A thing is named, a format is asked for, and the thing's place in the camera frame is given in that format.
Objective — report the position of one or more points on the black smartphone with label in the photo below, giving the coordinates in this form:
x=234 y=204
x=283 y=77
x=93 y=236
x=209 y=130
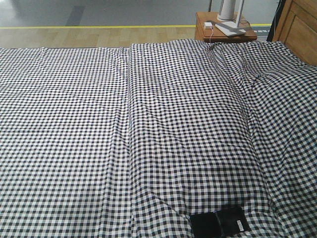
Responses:
x=219 y=224

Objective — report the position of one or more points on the white desk lamp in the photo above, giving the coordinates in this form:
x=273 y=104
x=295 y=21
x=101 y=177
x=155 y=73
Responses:
x=232 y=28

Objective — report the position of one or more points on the black white checkered bedsheet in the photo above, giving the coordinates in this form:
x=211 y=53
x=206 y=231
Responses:
x=130 y=142

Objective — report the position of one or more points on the wooden nightstand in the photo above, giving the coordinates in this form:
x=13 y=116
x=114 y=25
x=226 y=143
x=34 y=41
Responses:
x=215 y=35

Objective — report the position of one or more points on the white charger adapter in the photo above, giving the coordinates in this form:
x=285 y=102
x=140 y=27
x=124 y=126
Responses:
x=207 y=25

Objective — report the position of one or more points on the white cylindrical device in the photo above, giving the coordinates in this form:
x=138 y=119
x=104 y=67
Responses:
x=226 y=12

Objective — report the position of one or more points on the wooden headboard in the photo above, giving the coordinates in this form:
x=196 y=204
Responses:
x=297 y=29

